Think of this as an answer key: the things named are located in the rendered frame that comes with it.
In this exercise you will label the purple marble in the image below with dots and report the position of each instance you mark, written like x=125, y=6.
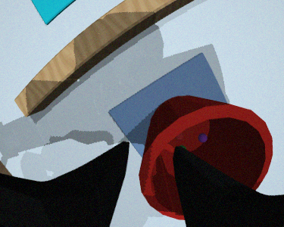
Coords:
x=202, y=137

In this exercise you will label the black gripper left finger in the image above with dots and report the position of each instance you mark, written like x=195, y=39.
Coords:
x=84, y=197

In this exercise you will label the light brown wooden plank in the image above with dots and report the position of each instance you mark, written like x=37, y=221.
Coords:
x=91, y=46

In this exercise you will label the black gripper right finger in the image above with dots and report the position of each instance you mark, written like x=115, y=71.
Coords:
x=210, y=198

